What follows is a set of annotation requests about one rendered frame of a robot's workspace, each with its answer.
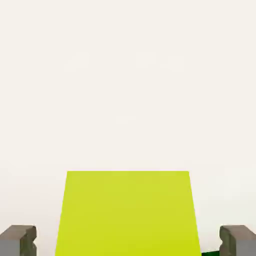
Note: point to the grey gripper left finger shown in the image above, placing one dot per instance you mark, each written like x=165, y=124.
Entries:
x=14, y=240

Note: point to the small green cube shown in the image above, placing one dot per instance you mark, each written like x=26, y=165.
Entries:
x=210, y=253

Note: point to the large yellow-green box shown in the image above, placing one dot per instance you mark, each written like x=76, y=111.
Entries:
x=128, y=214

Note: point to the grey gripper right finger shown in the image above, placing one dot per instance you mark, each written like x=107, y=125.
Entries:
x=240, y=240

